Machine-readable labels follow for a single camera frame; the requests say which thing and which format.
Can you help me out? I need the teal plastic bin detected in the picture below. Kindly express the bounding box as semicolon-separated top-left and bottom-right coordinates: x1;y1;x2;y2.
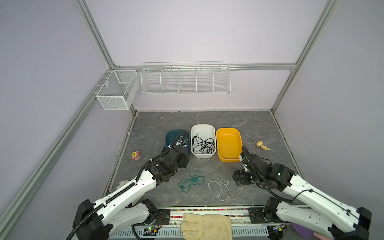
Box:
165;130;191;155

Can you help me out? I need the small white mesh basket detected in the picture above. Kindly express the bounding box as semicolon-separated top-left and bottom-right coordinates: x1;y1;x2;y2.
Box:
96;70;140;111

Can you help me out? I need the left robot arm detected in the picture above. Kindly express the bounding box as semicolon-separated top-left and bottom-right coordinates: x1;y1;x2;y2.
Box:
67;130;189;240

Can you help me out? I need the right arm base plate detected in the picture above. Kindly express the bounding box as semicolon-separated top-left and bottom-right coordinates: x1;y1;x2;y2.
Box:
248;207;284;224

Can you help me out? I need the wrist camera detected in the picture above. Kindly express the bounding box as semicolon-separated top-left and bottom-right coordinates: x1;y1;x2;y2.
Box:
239;154;249;172
176;138;188;148

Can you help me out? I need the beige leather glove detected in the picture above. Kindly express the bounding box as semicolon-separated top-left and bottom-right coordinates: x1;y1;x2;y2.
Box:
180;213;233;240

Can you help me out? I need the white plastic bin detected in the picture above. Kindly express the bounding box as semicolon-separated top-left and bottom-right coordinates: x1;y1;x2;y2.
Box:
191;124;217;159

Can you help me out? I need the loose white cable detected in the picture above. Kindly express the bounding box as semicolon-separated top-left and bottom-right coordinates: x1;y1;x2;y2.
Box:
207;178;231;202

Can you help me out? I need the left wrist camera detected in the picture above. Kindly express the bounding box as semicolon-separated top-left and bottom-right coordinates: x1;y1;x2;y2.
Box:
176;138;188;148

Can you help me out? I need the pink toy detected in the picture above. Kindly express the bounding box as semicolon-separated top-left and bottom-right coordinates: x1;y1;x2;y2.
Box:
131;151;141;161

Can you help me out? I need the white knit glove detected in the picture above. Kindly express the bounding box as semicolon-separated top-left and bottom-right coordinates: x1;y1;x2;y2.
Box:
116;181;131;190

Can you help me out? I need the yellow plastic bin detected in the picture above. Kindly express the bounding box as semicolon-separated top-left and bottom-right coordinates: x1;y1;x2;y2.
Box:
216;128;243;163

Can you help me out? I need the purple brush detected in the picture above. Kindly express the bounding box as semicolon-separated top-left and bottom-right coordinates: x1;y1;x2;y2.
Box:
291;223;330;240

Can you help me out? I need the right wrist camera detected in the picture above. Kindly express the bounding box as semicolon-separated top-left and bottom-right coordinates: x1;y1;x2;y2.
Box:
239;154;249;172

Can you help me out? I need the yellow wooden toy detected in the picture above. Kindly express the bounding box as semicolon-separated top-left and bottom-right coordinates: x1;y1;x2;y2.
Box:
256;141;272;151

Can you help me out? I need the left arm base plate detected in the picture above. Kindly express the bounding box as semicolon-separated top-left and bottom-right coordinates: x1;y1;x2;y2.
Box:
144;209;171;226

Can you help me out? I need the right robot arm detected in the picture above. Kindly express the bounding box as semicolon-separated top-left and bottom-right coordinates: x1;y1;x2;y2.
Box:
233;146;372;240

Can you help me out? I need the long white wire basket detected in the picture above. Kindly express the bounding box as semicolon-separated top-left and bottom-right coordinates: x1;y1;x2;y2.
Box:
141;62;232;94

